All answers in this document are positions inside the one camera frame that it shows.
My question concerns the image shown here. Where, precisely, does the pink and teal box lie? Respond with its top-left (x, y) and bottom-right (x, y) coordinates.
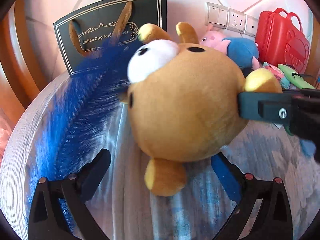
top-left (261, 61), bottom-right (292, 89)

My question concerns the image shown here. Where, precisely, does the dark gift bag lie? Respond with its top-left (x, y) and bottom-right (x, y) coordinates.
top-left (53, 0), bottom-right (167, 77)

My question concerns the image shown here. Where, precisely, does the red plastic toy suitcase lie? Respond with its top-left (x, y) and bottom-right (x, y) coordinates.
top-left (255, 8), bottom-right (311, 74)

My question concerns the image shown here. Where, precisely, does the round white wooden desktop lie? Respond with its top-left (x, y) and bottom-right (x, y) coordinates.
top-left (0, 75), bottom-right (320, 240)

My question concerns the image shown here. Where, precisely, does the light blue printed tablecloth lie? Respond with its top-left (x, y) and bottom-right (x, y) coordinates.
top-left (82, 100), bottom-right (320, 240)

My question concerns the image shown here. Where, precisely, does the brown plush toy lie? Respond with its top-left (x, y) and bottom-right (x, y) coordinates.
top-left (119, 22), bottom-right (283, 197)

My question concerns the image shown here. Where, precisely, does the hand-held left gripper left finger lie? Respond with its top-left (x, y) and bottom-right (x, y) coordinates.
top-left (28, 149), bottom-right (112, 240)

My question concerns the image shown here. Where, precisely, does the white wall switch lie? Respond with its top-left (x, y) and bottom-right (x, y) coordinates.
top-left (205, 2), bottom-right (229, 29)

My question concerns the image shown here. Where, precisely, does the wooden door frame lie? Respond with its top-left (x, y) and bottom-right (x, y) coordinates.
top-left (0, 0), bottom-right (42, 120)

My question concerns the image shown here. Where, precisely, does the green flat toy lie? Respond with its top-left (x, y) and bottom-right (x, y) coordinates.
top-left (277, 64), bottom-right (316, 89)

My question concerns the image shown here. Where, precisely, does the pink pig plush toy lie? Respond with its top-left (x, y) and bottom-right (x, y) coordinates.
top-left (199, 24), bottom-right (260, 70)

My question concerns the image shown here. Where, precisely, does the small white wall socket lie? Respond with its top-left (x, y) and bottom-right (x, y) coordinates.
top-left (244, 15), bottom-right (259, 37)

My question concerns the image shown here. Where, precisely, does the blue feather duster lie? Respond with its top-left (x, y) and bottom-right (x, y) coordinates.
top-left (31, 39), bottom-right (144, 233)

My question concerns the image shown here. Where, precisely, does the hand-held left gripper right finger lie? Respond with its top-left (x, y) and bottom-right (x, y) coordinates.
top-left (210, 152), bottom-right (293, 240)

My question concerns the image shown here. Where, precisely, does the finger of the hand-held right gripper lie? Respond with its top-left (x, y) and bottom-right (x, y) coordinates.
top-left (237, 92), bottom-right (295, 128)
top-left (281, 87), bottom-right (320, 98)

